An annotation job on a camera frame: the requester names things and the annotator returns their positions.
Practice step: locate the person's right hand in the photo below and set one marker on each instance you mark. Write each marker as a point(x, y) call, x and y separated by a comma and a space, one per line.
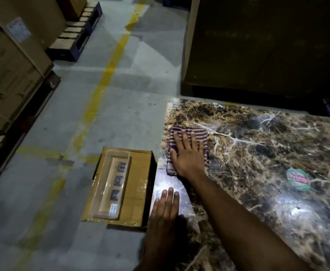
point(189, 160)

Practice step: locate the marble pattern table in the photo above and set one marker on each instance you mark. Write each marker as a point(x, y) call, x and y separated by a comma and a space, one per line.
point(266, 138)

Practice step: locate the large dark cardboard box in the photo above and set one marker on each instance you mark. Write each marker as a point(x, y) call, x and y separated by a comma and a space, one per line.
point(266, 45)

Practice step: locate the brown cardboard box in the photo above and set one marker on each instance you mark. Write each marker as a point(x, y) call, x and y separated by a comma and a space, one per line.
point(74, 7)

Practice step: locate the large beige cardboard box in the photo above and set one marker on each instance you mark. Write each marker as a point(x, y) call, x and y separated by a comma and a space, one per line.
point(9, 81)
point(40, 19)

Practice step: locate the person's left hand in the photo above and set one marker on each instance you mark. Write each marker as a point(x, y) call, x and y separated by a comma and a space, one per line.
point(165, 220)

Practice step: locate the dark floor pallet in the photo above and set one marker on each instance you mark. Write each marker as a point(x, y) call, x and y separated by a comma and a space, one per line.
point(26, 115)

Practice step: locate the person's right forearm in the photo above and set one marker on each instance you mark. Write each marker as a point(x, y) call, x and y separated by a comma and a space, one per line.
point(244, 228)

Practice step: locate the clear plastic tray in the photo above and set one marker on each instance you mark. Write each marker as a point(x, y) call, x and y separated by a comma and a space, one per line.
point(103, 189)

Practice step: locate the checked cloth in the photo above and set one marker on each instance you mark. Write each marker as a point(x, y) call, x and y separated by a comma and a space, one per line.
point(176, 131)

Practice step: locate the blue pallet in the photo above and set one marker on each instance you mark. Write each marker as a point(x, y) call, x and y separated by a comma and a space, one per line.
point(72, 39)

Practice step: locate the round green red sticker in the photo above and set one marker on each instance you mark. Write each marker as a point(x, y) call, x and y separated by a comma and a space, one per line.
point(298, 179)

